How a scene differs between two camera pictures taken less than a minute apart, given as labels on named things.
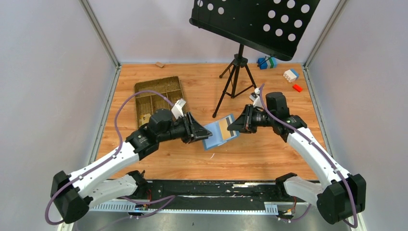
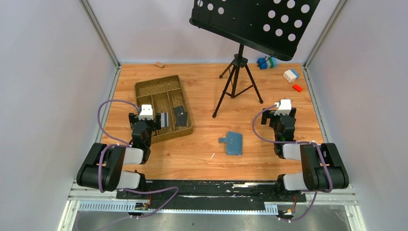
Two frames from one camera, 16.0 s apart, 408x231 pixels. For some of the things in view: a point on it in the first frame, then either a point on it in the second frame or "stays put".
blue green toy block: x=268 y=63 stays put
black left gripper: x=188 y=127 to x=156 y=120
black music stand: x=274 y=27 stays put
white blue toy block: x=291 y=75 stays put
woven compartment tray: x=149 y=102 stays put
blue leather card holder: x=220 y=133 to x=234 y=143
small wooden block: x=159 y=64 stays put
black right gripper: x=249 y=118 to x=267 y=117
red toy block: x=297 y=87 stays put
